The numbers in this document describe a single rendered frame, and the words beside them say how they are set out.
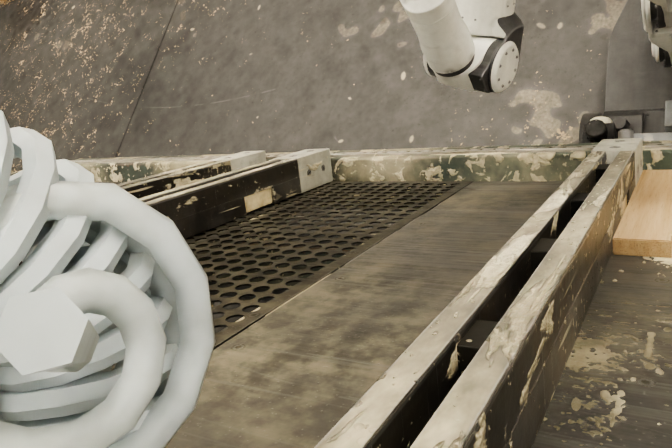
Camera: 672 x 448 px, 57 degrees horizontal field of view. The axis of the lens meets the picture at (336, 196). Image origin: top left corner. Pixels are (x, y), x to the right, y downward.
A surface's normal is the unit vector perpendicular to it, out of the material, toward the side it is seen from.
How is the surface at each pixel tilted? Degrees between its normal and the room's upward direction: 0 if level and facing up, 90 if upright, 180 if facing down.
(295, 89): 0
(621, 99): 0
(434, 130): 0
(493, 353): 57
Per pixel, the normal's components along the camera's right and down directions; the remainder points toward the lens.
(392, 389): -0.11, -0.98
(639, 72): -0.47, -0.34
